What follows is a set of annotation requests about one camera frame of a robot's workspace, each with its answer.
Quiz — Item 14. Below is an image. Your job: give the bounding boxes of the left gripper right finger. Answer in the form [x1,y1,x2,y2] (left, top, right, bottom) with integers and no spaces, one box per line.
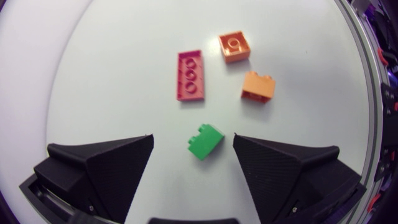
[233,133,363,224]

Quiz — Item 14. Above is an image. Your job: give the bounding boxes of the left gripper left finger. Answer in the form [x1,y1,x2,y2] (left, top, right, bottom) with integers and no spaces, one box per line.
[33,134,155,224]

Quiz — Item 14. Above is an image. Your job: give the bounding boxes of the green toy brick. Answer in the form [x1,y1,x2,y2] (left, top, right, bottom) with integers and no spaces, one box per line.
[187,123,225,162]

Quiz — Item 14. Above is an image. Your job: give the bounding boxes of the orange toy brick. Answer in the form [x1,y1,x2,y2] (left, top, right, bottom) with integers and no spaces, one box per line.
[218,30,251,64]
[241,70,277,104]

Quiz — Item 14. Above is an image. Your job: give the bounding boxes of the red toy brick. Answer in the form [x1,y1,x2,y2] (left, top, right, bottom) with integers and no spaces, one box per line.
[176,49,205,102]

